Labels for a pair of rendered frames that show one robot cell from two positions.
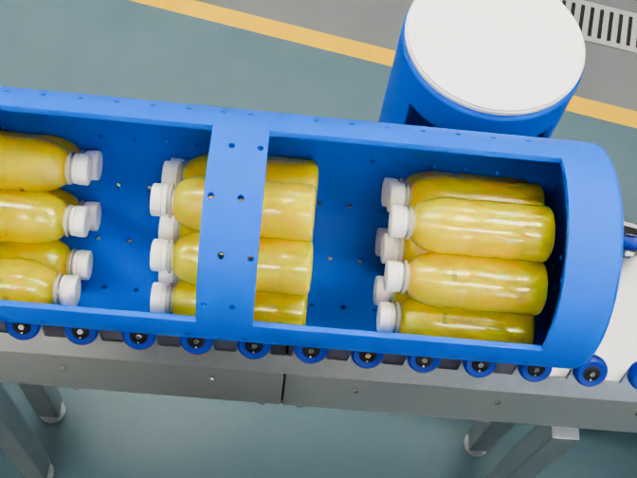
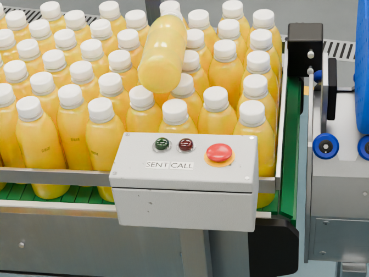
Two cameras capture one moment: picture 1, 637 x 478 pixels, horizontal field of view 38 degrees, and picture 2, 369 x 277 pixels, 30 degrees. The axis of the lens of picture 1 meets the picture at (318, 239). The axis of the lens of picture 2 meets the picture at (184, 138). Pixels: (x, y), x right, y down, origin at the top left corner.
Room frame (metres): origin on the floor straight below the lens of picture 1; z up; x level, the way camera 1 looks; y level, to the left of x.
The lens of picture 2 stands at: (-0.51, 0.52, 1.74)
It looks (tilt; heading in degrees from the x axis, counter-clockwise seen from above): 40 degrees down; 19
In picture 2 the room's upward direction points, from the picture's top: 7 degrees counter-clockwise
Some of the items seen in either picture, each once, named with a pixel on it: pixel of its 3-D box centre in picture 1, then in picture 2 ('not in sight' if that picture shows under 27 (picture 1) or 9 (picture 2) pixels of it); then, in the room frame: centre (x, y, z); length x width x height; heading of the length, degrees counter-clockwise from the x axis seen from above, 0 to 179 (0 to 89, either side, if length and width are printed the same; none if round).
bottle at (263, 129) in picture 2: not in sight; (253, 157); (0.32, 0.69, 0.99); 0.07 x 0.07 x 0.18
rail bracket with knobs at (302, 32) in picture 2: not in sight; (304, 53); (0.69, 0.65, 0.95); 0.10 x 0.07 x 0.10; 6
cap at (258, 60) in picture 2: not in sight; (258, 60); (0.46, 0.70, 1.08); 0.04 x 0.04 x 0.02
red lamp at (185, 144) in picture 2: not in sight; (185, 144); (0.20, 0.76, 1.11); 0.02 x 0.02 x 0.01
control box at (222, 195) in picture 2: not in sight; (187, 180); (0.18, 0.76, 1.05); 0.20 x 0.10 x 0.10; 96
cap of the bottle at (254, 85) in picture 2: not in sight; (255, 84); (0.39, 0.70, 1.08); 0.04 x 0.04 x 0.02
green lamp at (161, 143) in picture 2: not in sight; (162, 143); (0.20, 0.80, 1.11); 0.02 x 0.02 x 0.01
